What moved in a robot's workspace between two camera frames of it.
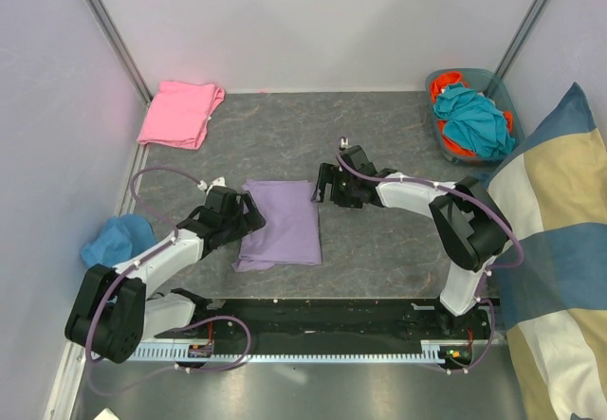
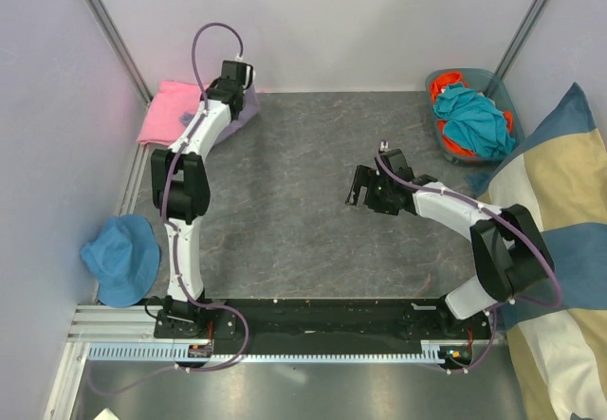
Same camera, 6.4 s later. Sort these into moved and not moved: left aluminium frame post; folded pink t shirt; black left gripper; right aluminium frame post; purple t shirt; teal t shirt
Moved: purple t shirt; black left gripper
Not moved: folded pink t shirt; teal t shirt; right aluminium frame post; left aluminium frame post
